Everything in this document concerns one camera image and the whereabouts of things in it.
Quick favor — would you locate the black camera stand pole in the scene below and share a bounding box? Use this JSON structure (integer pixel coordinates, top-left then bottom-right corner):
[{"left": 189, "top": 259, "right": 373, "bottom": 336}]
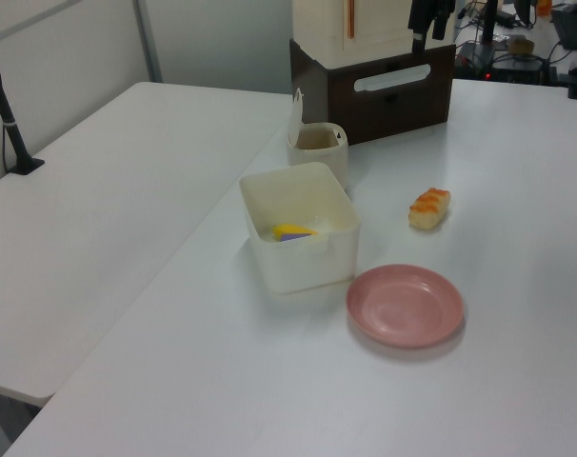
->
[{"left": 0, "top": 35, "right": 46, "bottom": 176}]

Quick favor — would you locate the pink plastic plate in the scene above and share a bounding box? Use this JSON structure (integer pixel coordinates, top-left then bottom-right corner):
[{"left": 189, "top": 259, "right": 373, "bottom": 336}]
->
[{"left": 346, "top": 264, "right": 465, "bottom": 350}]

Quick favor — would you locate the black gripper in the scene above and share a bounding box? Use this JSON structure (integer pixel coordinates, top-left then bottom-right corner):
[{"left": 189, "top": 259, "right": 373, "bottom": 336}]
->
[{"left": 408, "top": 0, "right": 456, "bottom": 52}]

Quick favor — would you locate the black monitor stand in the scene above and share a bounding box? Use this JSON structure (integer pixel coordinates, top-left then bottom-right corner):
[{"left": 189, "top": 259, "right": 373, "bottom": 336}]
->
[{"left": 459, "top": 0, "right": 508, "bottom": 58}]

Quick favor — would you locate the white appliance with handle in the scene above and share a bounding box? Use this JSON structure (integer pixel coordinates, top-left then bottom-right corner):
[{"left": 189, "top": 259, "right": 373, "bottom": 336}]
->
[{"left": 289, "top": 37, "right": 456, "bottom": 147}]

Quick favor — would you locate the black keyboard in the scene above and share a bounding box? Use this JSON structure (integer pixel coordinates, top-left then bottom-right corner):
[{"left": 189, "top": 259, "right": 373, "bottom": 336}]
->
[{"left": 549, "top": 8, "right": 577, "bottom": 50}]

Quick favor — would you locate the toy bread with orange glaze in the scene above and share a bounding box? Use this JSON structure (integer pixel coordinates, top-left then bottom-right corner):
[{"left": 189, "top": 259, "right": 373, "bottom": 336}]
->
[{"left": 408, "top": 188, "right": 453, "bottom": 230}]

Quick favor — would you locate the cream plastic storage bin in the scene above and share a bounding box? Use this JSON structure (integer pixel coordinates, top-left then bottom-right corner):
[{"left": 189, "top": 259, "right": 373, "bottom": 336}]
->
[{"left": 238, "top": 161, "right": 363, "bottom": 294}]

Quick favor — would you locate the small cardboard box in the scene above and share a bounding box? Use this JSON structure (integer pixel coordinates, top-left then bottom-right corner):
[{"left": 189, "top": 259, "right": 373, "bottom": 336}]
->
[{"left": 507, "top": 37, "right": 536, "bottom": 56}]

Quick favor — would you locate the small white lidded trash can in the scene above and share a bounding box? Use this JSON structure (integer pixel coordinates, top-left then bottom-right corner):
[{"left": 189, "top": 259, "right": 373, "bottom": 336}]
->
[{"left": 286, "top": 87, "right": 350, "bottom": 191}]

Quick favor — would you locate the yellow toy banana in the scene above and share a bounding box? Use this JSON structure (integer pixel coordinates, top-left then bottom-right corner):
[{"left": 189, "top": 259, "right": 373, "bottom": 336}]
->
[{"left": 272, "top": 224, "right": 320, "bottom": 239}]

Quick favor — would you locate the black device with red light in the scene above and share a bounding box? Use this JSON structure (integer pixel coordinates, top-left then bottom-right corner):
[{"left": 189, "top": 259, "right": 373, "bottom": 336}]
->
[{"left": 483, "top": 55, "right": 543, "bottom": 85}]

